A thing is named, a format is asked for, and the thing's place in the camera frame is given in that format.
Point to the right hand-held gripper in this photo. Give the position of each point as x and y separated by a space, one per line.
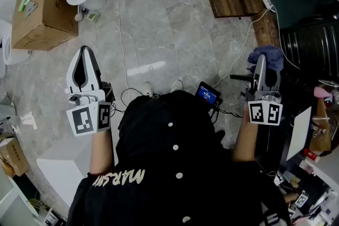
255 112

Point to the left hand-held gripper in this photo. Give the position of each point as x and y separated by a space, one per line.
82 119

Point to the blue wiping cloth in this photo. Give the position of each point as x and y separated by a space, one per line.
270 57

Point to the person's left forearm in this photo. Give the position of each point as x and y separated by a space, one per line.
102 151

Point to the person's right forearm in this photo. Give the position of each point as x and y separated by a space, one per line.
245 140

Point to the black metal stand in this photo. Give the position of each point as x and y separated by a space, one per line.
239 77

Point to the black ribbed suitcase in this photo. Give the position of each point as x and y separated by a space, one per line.
310 45

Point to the pink plastic item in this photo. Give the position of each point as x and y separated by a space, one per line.
320 92

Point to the small black display device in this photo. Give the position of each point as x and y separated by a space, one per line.
208 94

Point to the pale green small container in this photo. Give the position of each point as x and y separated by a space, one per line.
93 17

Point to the white flat panel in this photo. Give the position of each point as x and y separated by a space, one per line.
300 132

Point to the white sneaker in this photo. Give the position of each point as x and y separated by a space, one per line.
148 88
177 86

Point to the large cardboard box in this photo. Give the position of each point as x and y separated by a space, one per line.
50 16

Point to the white crumpled paper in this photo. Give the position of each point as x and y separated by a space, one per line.
28 120

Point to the white power strip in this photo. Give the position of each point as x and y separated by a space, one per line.
268 4

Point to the brown paper bag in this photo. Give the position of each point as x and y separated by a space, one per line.
321 137

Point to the grey flat tool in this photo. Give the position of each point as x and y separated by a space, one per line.
30 9

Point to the white cabinet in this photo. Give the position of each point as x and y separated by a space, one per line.
63 166

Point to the green plastic tool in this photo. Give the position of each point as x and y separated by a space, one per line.
24 1

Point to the small cardboard box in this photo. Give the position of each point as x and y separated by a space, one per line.
13 157

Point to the person's black button shirt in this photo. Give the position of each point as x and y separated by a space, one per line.
172 180

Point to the white framed glass partition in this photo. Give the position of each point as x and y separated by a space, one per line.
16 209

